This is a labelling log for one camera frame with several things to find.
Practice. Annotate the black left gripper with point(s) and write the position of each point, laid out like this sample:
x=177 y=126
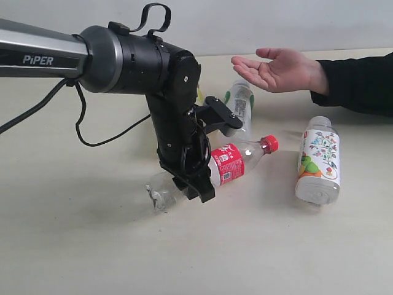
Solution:
x=183 y=147

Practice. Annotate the clear cola bottle red label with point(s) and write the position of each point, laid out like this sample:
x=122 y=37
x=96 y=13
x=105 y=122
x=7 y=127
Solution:
x=227 y=163

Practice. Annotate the clear bottle green white label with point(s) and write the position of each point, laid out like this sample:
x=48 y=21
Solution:
x=240 y=100

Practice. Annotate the clear bottle floral label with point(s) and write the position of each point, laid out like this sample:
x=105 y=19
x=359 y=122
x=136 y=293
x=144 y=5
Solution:
x=318 y=175

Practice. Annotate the yellow bottle red cap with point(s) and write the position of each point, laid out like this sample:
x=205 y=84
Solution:
x=200 y=97

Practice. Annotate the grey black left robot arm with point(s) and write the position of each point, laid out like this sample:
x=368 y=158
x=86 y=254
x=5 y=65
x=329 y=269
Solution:
x=113 y=60

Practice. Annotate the person's open bare hand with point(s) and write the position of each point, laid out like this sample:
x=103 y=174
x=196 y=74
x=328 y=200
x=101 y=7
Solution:
x=287 y=71

